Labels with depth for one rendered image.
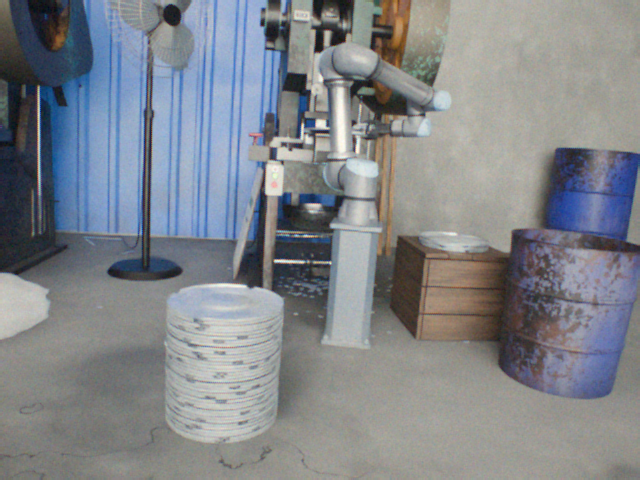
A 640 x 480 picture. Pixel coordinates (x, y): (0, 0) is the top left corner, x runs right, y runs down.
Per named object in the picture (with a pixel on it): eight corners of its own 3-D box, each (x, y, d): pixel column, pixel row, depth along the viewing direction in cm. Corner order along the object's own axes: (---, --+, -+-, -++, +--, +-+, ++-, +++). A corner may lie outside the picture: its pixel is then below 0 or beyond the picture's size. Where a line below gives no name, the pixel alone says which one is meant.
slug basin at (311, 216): (351, 233, 243) (353, 213, 242) (283, 230, 237) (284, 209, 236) (338, 223, 276) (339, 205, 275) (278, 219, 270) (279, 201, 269)
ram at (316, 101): (340, 113, 236) (345, 51, 231) (310, 110, 233) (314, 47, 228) (333, 115, 253) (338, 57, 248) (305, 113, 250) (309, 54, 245)
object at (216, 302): (299, 296, 133) (299, 294, 132) (254, 331, 105) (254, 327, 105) (205, 281, 140) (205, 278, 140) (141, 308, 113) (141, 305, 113)
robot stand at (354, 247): (370, 349, 178) (382, 228, 171) (320, 343, 180) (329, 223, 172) (371, 331, 196) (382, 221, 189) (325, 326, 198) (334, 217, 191)
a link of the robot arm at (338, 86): (339, 195, 182) (331, 42, 169) (321, 190, 195) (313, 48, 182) (367, 191, 187) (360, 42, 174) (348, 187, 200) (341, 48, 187)
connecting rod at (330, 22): (340, 70, 235) (346, -3, 229) (315, 67, 233) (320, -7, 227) (332, 75, 255) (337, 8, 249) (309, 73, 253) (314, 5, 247)
